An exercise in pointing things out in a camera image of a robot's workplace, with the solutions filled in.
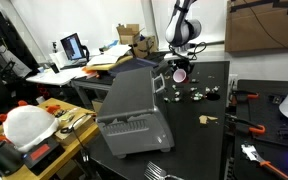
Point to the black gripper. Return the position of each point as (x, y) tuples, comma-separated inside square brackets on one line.
[(181, 63)]

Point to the red plastic cup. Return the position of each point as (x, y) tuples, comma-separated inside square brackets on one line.
[(180, 76)]

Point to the candy green white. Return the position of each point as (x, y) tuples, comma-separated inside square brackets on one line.
[(197, 97)]

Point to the candy brown end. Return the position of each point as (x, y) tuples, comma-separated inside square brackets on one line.
[(211, 90)]

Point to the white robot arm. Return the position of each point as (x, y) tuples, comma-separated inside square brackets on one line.
[(180, 31)]

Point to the cardboard box on desk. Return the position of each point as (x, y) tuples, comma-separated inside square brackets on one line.
[(130, 34)]

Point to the blue plastic bin lid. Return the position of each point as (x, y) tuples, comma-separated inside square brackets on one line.
[(134, 63)]

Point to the large cardboard box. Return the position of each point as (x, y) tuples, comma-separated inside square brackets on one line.
[(256, 25)]

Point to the orange clamp left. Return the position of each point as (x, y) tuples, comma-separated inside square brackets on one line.
[(252, 127)]

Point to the laptop computer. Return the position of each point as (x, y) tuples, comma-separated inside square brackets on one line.
[(76, 53)]

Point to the silver fork inner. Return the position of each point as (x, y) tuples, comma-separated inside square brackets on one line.
[(153, 166)]

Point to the silver fork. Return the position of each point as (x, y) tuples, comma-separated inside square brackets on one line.
[(153, 166), (155, 175)]

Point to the silver fork outer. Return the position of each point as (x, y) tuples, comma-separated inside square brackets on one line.
[(155, 175)]

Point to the wooden side table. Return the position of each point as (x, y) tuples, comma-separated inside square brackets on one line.
[(52, 105)]

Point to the white plush with orange ears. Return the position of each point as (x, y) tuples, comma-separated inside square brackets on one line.
[(25, 126)]

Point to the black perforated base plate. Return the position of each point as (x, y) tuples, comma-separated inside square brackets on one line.
[(273, 144)]

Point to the orange handled scraper tool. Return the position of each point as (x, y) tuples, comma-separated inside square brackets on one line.
[(252, 154)]

